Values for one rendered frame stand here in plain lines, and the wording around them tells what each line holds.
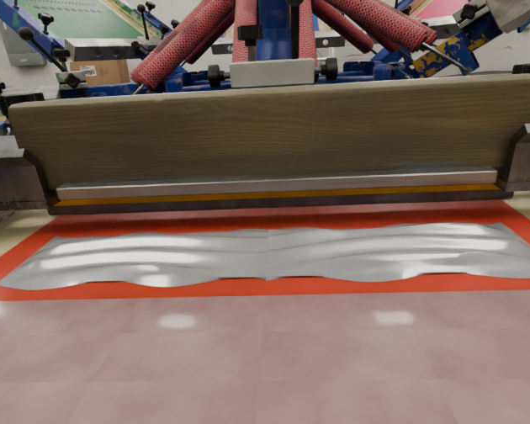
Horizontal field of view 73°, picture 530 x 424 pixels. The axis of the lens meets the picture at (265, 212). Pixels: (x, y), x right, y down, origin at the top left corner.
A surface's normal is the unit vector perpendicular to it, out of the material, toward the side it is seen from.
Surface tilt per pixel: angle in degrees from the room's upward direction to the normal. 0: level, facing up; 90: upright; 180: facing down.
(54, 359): 0
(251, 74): 90
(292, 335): 0
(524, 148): 90
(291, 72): 90
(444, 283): 0
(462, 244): 31
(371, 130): 90
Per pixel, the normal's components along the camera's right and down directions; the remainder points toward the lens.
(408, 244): -0.09, -0.63
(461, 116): -0.04, 0.40
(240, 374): -0.06, -0.92
